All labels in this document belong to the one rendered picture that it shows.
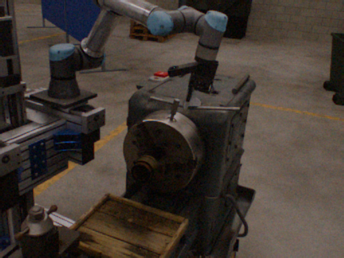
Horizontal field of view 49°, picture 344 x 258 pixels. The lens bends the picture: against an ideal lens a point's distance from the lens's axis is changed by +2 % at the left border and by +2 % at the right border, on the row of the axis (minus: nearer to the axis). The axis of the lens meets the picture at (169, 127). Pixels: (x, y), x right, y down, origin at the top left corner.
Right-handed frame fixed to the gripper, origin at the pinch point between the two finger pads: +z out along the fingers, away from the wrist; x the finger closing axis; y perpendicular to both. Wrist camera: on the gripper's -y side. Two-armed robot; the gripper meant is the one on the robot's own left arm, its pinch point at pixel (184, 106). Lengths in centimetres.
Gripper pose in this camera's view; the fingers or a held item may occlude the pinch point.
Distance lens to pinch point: 141.4
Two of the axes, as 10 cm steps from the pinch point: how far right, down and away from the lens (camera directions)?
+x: 0.8, -4.6, 8.9
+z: -2.4, 8.5, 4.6
